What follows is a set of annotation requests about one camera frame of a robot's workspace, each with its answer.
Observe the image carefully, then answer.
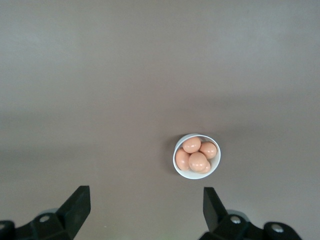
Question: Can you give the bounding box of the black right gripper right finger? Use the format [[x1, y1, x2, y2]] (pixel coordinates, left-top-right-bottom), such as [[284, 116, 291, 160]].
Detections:
[[199, 186, 266, 240]]

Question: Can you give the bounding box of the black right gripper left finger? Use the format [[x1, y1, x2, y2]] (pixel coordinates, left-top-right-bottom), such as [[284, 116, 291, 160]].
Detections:
[[15, 185, 91, 240]]

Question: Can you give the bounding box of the brown egg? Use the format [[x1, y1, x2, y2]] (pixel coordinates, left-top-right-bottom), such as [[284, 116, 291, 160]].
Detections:
[[188, 151, 208, 173], [182, 136, 202, 154], [175, 147, 191, 171], [201, 159, 212, 174], [199, 141, 218, 160]]

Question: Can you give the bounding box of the white round bowl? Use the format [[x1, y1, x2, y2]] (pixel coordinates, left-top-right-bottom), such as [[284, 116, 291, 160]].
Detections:
[[172, 133, 222, 180]]

